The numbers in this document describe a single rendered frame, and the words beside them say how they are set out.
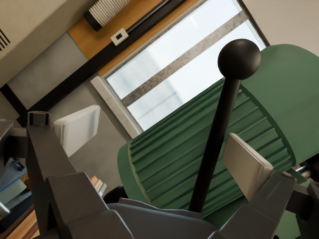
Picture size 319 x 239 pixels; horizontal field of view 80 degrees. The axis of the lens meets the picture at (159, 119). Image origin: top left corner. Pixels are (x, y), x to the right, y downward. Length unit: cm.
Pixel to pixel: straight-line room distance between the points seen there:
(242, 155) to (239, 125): 10
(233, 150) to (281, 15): 180
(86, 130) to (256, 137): 20
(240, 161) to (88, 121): 13
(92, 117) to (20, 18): 169
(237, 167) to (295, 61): 17
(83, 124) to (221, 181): 19
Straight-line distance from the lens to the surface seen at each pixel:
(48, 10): 174
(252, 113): 27
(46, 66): 206
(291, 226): 38
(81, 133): 16
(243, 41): 18
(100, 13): 170
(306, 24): 202
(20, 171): 48
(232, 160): 18
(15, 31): 186
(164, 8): 172
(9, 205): 57
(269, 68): 30
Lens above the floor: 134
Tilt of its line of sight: 9 degrees down
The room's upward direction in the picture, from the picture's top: 55 degrees clockwise
